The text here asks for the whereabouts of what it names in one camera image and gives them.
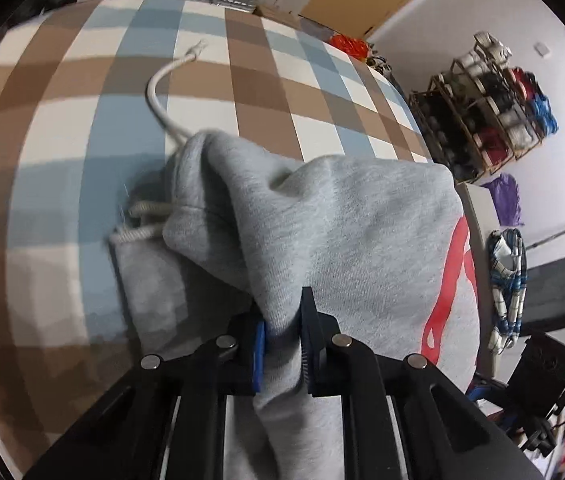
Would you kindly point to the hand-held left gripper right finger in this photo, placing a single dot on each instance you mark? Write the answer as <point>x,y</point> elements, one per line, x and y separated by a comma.
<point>312,355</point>

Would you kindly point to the pile of loose shoes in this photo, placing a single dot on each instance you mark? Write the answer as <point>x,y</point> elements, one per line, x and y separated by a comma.
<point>377,62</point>

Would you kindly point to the grey printed hoodie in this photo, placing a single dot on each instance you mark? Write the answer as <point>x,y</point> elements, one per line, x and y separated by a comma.
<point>352,240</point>

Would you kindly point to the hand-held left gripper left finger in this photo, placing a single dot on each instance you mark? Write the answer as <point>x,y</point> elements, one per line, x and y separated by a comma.
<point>260,355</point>

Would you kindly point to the blue plaid shirt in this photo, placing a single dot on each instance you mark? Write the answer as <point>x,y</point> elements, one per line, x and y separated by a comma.
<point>504,280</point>

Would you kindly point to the shoe rack with shoes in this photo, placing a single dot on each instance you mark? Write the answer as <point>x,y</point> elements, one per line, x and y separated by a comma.
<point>492,140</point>

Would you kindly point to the wooden shoe rack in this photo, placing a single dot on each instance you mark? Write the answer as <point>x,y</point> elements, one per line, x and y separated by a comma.
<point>462,125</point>

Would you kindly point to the white wall switch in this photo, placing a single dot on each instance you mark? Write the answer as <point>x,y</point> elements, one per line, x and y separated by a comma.
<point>542,49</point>

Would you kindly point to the brown blue checked bed blanket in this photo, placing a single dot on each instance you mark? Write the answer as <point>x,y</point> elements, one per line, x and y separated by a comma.
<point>62,160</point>

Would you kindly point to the purple bag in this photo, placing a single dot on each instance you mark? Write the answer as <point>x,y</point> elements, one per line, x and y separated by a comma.
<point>504,200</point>

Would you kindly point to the orange plastic bag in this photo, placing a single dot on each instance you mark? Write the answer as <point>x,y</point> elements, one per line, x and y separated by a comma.
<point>347,45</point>

